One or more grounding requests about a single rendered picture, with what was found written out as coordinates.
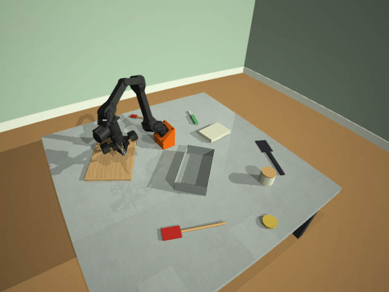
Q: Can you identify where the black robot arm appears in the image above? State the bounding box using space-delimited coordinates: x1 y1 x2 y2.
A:
92 75 169 143

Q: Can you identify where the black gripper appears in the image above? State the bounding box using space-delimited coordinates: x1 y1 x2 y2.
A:
100 129 138 155

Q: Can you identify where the black spatula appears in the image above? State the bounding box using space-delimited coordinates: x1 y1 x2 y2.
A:
255 140 285 176

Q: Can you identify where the yellow round disc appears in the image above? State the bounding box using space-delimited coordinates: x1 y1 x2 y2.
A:
262 215 278 229

